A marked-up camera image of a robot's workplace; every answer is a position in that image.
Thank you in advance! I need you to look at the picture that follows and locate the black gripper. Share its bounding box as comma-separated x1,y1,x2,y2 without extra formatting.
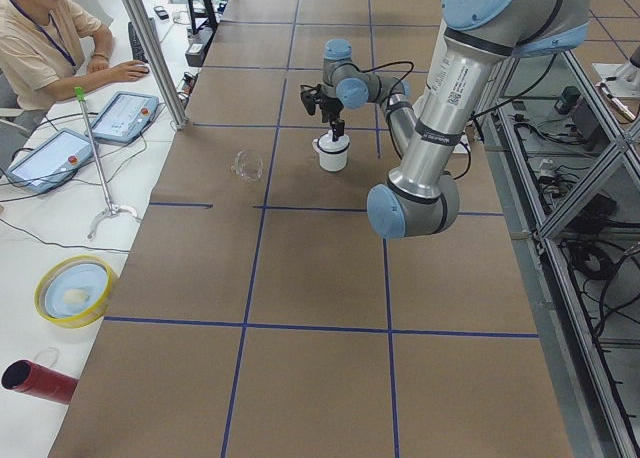
317,90,345,142

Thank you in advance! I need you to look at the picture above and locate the second grey blue robot arm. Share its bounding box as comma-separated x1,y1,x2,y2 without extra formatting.
367,0,590,239

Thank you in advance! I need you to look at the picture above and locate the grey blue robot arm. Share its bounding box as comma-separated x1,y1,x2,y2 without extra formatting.
314,38,417,156

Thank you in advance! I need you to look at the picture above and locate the person's hand on mouse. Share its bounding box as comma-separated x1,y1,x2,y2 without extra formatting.
111,60,149,82

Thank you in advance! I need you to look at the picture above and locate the white blue-rimmed enamel mug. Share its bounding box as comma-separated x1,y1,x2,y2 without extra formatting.
312,138,349,172

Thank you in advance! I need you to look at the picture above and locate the far teach pendant tablet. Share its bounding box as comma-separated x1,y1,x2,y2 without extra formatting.
91,91,159,145

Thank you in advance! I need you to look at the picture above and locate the teach pendant tablet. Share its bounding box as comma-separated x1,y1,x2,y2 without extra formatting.
7,129,93,193
91,91,159,145

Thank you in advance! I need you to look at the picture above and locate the black keyboard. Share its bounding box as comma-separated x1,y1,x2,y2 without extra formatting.
127,22,148,63

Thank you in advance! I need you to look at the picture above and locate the metal reacher grabber stick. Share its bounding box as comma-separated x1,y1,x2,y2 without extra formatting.
74,86,142,240

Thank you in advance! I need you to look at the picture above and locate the near teach pendant tablet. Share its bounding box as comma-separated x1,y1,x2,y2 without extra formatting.
7,129,93,193

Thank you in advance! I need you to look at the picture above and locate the seated person beige shirt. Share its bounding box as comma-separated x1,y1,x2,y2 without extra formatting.
1,0,126,111

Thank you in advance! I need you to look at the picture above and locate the yellow round container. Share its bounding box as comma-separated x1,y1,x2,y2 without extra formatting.
34,255,118,329

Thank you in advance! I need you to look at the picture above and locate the red cylinder tube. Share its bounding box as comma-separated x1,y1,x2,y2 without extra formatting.
1,359,78,405

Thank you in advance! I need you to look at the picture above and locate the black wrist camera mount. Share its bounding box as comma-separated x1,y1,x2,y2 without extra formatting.
300,84,322,116

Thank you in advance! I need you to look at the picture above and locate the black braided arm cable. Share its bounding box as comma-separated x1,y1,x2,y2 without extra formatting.
357,61,416,99

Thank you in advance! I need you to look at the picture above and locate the aluminium frame post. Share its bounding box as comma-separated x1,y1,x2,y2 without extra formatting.
122,0,188,130

